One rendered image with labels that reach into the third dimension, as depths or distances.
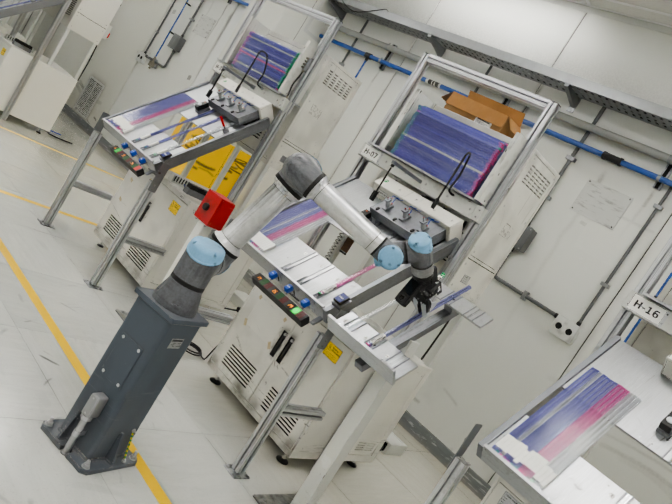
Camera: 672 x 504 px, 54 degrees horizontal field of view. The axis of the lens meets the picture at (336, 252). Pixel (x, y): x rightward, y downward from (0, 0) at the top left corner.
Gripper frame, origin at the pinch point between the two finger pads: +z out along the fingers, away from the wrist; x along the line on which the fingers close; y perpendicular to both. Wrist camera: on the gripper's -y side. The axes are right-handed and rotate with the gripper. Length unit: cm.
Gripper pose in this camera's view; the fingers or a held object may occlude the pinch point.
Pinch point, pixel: (421, 314)
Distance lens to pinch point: 236.1
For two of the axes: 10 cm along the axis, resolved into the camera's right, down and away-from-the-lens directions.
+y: 7.7, -5.0, 3.8
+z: 1.4, 7.3, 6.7
